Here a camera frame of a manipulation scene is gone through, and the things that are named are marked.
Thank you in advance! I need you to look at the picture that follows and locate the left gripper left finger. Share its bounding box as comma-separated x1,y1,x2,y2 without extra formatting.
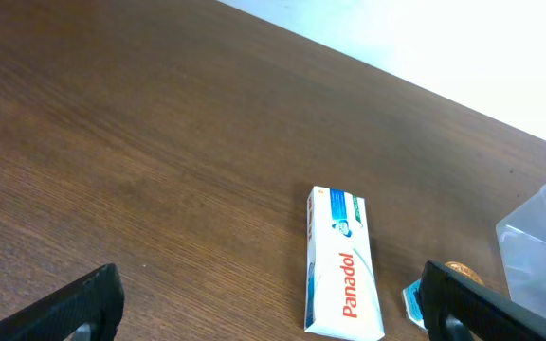
0,263,124,341

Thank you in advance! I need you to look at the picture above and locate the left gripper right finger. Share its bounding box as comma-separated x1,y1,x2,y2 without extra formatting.
418,260,546,341

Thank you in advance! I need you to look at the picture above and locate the small gold-lid jar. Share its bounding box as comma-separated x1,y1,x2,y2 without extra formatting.
400,260,486,332

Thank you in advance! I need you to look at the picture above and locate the white Panadol box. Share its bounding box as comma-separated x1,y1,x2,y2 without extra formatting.
304,186,385,340

